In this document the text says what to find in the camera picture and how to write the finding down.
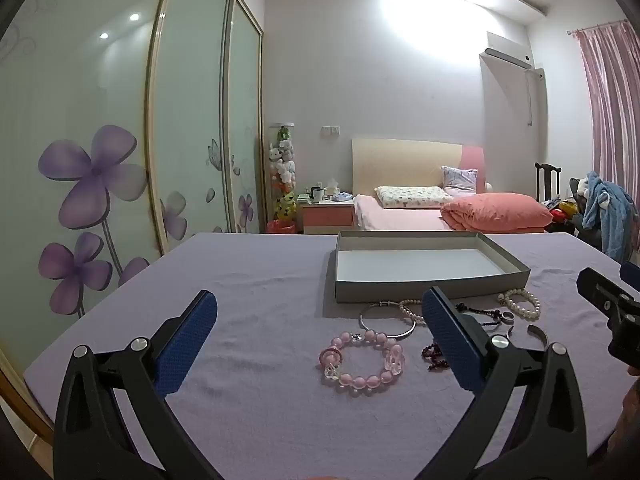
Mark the bed with pink sheet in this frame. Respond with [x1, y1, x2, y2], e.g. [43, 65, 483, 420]
[351, 137, 556, 235]

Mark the clear tube of plush toys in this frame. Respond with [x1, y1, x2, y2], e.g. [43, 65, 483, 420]
[267, 121, 299, 233]

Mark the salmon pink duvet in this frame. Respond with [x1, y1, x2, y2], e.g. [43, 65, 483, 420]
[440, 192, 555, 233]

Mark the yellow plush toy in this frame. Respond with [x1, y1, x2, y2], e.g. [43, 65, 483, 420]
[276, 192, 297, 222]

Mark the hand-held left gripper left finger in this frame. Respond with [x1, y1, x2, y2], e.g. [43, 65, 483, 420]
[52, 289, 223, 480]

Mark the cream and pink headboard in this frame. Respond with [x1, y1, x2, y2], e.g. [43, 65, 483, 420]
[351, 137, 485, 196]

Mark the dark red bead bracelet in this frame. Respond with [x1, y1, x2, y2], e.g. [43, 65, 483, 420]
[421, 342, 453, 373]

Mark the small pearl necklace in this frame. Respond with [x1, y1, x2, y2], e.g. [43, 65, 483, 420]
[398, 298, 427, 326]

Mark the pink curtain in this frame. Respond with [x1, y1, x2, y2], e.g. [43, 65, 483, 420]
[567, 19, 640, 266]

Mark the white air conditioner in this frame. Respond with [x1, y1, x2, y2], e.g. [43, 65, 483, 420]
[479, 31, 535, 71]

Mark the black bead bracelet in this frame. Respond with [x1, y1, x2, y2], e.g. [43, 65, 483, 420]
[457, 302, 516, 333]

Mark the wide silver cuff bangle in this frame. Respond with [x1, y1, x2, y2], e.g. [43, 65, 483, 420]
[505, 324, 551, 350]

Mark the pink white nightstand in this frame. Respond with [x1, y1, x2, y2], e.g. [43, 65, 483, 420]
[301, 195, 357, 235]

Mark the grey shallow cardboard box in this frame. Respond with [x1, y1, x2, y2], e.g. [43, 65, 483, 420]
[334, 230, 532, 305]

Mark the thin silver bangle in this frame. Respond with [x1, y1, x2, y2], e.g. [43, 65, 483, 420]
[359, 301, 417, 341]

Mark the dark wooden chair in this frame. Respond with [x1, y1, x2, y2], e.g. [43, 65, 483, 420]
[534, 162, 557, 206]

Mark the yellow red toy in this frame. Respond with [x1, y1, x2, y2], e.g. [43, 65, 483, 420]
[550, 199, 576, 223]

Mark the pink bead bracelet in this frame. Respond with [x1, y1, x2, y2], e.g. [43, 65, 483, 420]
[316, 330, 406, 390]

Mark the wardrobe with flower doors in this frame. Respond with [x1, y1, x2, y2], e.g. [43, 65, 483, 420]
[0, 0, 266, 441]

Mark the white patterned pillow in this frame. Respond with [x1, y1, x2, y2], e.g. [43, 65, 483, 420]
[375, 185, 451, 210]

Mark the purple tablecloth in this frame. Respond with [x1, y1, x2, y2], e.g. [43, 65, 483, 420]
[22, 231, 640, 480]

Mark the blue garment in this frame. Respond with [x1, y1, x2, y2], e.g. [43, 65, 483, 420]
[580, 171, 635, 263]

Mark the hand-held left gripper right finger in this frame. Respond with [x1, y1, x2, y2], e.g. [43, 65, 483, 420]
[421, 286, 591, 480]

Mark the white pearl bracelet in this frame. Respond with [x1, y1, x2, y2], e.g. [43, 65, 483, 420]
[501, 287, 542, 320]

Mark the pale purple pillow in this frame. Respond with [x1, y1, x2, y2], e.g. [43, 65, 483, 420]
[441, 165, 478, 196]

